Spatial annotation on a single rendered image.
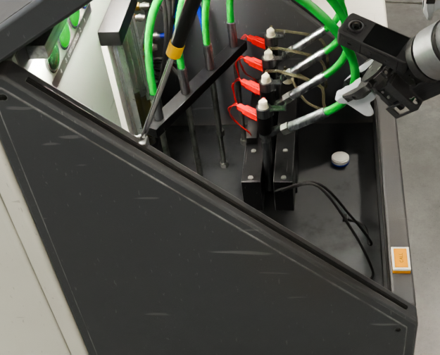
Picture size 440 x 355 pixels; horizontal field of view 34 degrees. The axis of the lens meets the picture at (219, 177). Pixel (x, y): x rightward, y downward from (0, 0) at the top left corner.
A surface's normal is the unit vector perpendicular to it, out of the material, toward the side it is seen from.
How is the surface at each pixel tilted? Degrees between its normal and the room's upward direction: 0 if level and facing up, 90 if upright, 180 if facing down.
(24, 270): 90
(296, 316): 90
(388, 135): 0
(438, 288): 0
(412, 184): 0
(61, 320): 90
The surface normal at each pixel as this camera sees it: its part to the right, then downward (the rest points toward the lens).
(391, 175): -0.11, -0.73
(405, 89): 0.40, -0.18
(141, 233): -0.11, 0.69
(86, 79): 0.99, 0.00
